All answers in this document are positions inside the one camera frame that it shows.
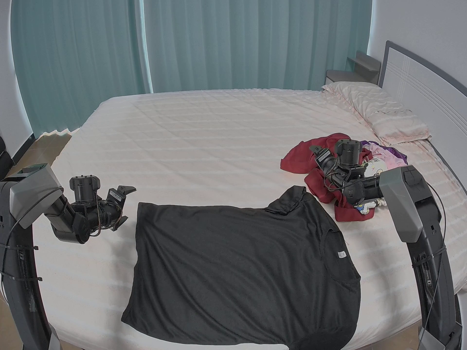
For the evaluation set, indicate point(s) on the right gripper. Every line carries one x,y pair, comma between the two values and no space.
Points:
328,166

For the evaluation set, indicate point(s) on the white printed garment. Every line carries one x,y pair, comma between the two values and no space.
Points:
372,166

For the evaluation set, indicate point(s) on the grey bedside table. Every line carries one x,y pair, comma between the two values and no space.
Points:
350,76

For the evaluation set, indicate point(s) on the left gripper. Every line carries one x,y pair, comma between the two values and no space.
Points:
115,197

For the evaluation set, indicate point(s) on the bed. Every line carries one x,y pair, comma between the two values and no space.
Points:
200,129

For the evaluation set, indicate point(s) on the dark red garment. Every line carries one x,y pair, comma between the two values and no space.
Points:
295,160

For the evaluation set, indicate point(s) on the pink garment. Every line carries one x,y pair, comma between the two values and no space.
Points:
388,162

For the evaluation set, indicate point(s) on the cream pillow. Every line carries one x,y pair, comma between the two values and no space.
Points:
379,111

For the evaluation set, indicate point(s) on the black T-shirt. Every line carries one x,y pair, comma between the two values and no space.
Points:
237,268

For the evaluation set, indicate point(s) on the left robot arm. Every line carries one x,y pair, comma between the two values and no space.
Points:
34,191

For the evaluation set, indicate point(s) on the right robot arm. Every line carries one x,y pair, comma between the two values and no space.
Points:
408,202

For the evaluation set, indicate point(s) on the blue-green curtain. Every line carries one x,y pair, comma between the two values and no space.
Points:
80,49
255,31

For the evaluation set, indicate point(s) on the purple garment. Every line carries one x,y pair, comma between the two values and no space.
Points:
399,155

